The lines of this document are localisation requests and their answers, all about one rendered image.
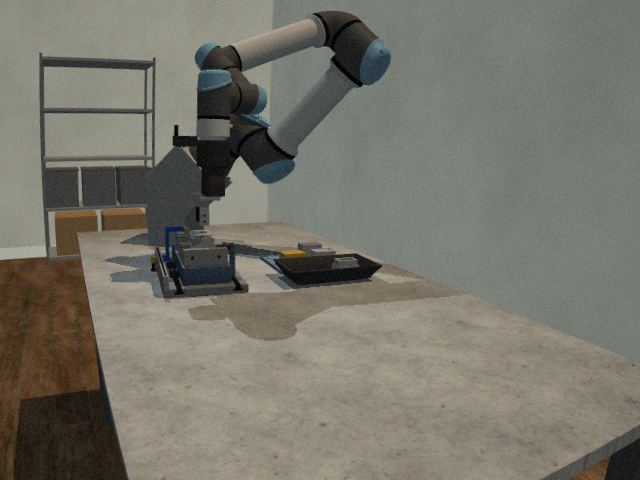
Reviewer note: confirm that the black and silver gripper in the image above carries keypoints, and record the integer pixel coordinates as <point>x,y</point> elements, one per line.
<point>212,156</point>

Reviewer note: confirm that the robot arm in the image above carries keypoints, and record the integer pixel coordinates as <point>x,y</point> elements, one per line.
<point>361,58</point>

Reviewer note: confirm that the yellow-orange block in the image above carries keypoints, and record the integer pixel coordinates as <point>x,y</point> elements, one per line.
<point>292,254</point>

